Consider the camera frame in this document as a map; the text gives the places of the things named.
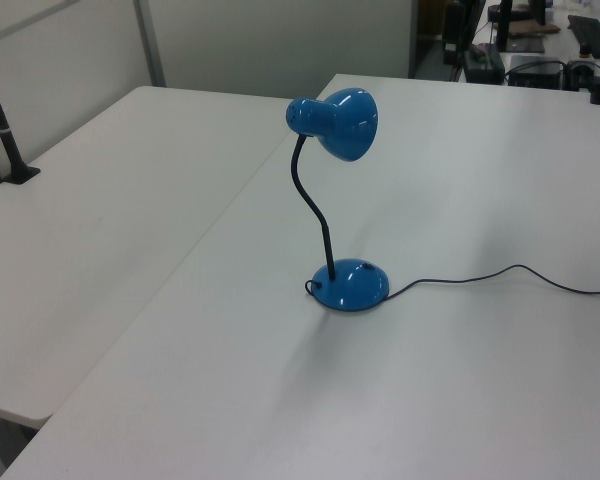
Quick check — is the black upright monitor pole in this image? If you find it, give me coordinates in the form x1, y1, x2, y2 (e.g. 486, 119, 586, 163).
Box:
494, 0, 515, 52

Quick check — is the black electronics box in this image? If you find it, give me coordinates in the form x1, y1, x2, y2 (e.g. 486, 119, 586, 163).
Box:
508, 54, 565, 91

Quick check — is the black tower case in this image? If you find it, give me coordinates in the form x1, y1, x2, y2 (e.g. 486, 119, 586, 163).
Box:
442, 0, 485, 66

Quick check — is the black computer keyboard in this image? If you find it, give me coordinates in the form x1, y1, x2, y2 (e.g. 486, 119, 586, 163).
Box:
566, 14, 600, 57

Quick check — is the black power supply unit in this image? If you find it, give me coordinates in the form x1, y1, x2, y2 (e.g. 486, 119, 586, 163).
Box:
461, 43, 507, 84

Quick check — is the black lamp power cable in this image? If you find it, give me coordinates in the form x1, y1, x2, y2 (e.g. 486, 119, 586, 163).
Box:
303, 264, 600, 303

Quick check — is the black slanted camera stand pole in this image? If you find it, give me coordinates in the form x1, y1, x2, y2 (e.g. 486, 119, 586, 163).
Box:
0, 43, 42, 188

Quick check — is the blue gooseneck desk lamp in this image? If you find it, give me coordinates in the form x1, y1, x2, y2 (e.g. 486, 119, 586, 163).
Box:
284, 87, 391, 315

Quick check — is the grey metal partition post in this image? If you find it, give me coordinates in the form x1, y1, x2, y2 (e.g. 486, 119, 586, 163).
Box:
133, 0, 167, 88

